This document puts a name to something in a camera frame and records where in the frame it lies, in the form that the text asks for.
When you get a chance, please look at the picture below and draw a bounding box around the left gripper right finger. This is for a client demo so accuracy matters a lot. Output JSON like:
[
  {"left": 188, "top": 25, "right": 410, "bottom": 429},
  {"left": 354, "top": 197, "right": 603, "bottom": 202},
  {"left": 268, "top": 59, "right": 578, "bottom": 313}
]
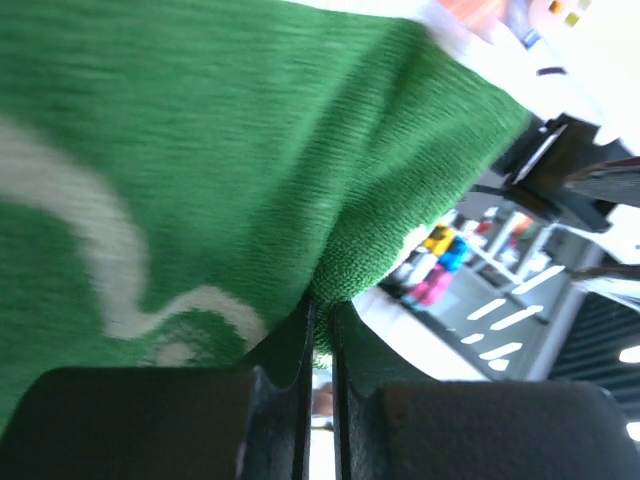
[{"left": 331, "top": 303, "right": 639, "bottom": 480}]

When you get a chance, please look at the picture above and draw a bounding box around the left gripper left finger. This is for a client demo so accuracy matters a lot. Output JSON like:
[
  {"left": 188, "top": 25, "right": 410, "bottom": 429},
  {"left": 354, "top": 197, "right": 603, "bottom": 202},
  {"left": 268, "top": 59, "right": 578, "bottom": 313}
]
[{"left": 1, "top": 299, "right": 315, "bottom": 479}]

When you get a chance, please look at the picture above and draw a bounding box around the green patterned towel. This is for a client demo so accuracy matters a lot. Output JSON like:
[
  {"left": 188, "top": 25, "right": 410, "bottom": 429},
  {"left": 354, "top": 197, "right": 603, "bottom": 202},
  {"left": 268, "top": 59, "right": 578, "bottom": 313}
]
[{"left": 1, "top": 1, "right": 534, "bottom": 423}]

